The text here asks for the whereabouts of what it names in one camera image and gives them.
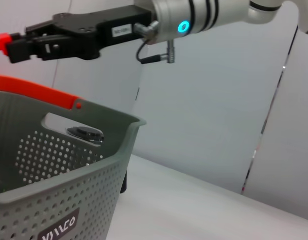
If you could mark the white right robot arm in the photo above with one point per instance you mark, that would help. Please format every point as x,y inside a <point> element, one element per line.
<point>206,15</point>

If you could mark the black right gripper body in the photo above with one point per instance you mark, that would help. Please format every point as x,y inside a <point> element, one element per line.
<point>93,37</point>

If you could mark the grey perforated storage bin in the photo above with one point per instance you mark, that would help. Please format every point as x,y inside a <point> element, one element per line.
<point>69,187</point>

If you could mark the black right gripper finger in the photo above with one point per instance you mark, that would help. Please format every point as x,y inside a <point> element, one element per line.
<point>44,28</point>
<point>31,48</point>

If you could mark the silver right wrist stub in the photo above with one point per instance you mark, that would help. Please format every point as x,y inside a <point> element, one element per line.
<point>143,28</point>

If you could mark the small red toy brick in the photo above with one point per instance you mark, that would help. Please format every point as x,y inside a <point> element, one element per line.
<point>2,43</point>

